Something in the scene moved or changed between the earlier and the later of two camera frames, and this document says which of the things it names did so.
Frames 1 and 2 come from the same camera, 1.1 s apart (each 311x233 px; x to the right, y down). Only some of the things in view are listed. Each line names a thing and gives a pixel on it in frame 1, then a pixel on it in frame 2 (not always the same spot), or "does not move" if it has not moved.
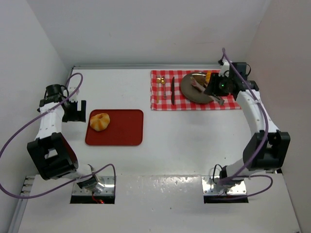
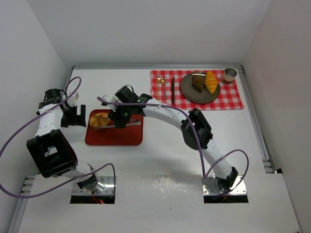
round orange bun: x=99 y=122 does not move
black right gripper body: x=210 y=88 → x=119 y=119
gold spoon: x=163 y=82 does not move
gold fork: x=158 y=80 does not move
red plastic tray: x=126 y=128 does not move
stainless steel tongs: x=214 y=97 → x=136 y=122
